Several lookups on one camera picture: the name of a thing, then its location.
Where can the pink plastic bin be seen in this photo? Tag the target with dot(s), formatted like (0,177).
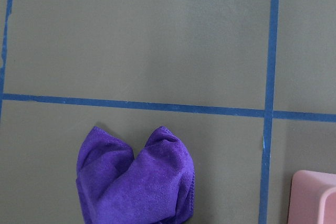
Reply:
(312,198)

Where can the purple cloth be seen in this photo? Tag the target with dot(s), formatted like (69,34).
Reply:
(116,186)

